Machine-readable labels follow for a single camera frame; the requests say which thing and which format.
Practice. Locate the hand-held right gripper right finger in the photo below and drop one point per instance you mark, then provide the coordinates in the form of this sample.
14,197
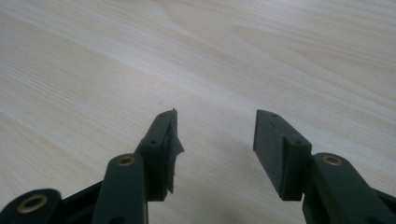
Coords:
280,161

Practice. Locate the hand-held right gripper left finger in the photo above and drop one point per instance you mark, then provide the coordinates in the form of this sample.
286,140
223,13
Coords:
155,161

